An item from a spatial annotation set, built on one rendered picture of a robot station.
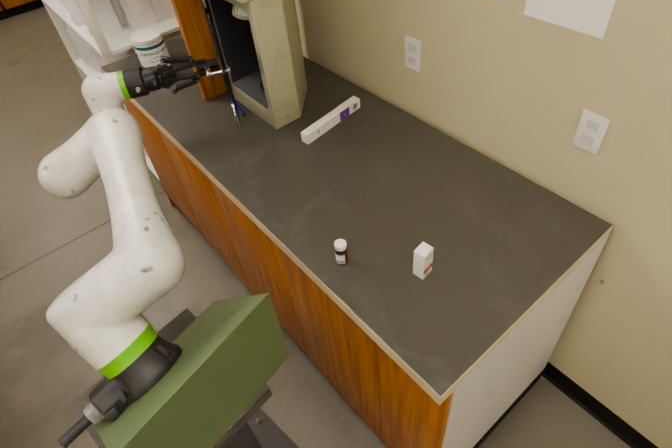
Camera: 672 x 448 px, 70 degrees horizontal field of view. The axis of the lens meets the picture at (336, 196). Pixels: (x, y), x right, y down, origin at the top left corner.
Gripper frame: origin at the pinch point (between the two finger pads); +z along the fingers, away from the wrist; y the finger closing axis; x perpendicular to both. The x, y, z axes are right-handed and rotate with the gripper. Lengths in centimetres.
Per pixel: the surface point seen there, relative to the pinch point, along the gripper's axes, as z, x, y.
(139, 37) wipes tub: -26, 61, -11
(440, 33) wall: 71, -26, 6
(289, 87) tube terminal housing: 25.0, -4.7, -12.1
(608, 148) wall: 93, -79, -7
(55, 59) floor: -139, 316, -118
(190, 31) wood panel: -2.9, 23.7, 2.7
